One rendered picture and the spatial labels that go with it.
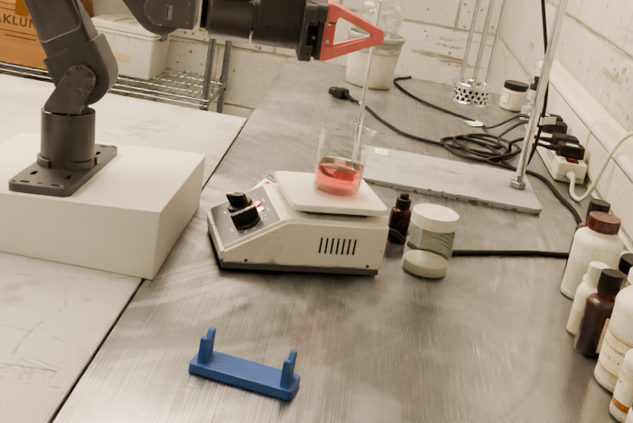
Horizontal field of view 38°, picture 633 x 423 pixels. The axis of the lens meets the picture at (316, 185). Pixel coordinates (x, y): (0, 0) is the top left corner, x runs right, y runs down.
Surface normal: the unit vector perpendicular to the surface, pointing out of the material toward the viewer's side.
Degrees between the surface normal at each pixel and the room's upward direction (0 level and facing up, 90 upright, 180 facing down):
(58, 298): 0
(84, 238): 90
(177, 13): 88
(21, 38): 92
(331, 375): 0
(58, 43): 89
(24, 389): 0
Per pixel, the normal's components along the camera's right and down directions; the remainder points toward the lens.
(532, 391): 0.16, -0.94
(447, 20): -0.08, 0.30
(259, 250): 0.24, 0.35
